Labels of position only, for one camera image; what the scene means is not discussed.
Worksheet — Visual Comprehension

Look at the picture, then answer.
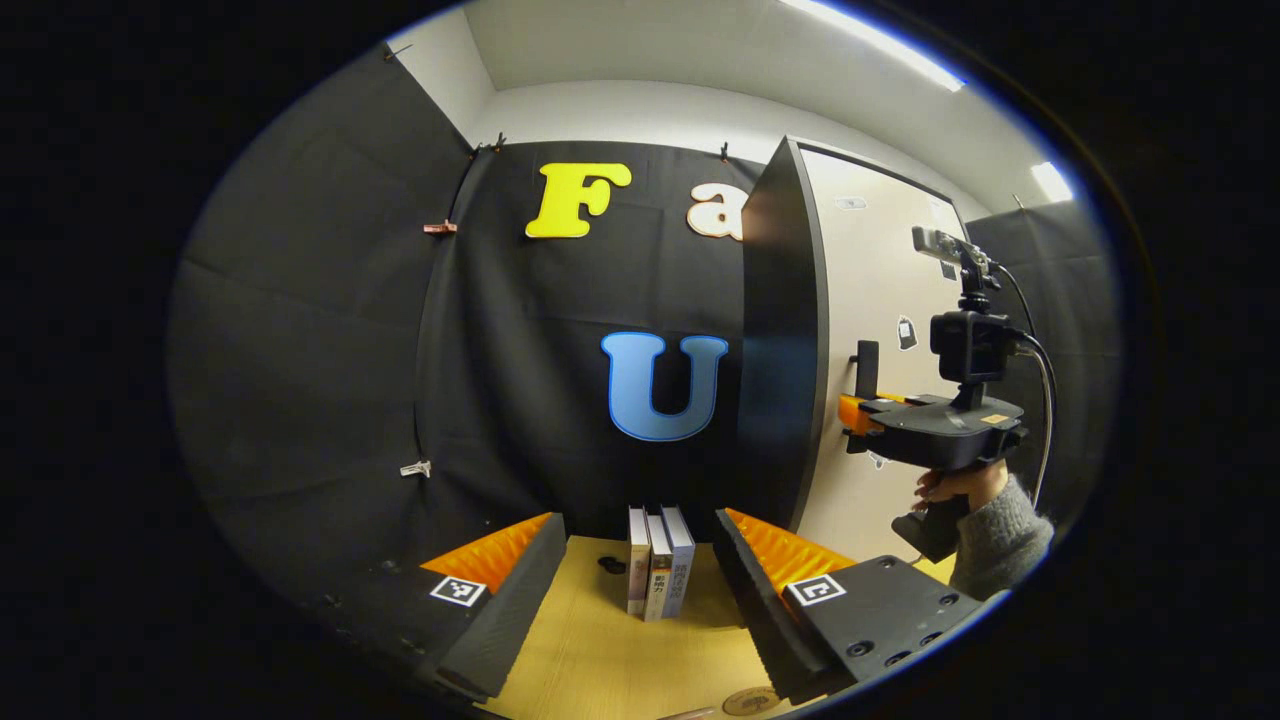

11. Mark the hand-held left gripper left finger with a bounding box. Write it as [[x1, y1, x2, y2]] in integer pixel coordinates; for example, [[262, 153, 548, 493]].
[[300, 512, 569, 701]]

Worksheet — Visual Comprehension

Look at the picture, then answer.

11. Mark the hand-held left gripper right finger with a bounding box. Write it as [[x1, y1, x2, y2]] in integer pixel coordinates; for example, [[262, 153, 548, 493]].
[[711, 507, 1003, 707]]

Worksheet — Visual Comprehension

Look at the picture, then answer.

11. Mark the black cabinet door handle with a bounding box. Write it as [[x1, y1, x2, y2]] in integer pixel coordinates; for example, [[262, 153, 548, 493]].
[[850, 340, 881, 401]]

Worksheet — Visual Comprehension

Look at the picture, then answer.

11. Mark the round wooden coaster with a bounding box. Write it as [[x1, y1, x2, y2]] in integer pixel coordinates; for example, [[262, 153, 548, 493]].
[[721, 686, 782, 718]]

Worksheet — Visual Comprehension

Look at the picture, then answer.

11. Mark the grey blue book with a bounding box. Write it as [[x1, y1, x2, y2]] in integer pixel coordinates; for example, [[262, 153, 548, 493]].
[[660, 505, 697, 620]]

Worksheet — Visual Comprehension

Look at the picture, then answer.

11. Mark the black backdrop cloth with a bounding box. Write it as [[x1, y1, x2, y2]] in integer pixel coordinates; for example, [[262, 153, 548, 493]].
[[165, 45, 1121, 621]]

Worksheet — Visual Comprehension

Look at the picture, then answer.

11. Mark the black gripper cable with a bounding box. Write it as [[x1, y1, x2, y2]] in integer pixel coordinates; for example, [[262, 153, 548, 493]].
[[995, 263, 1059, 506]]

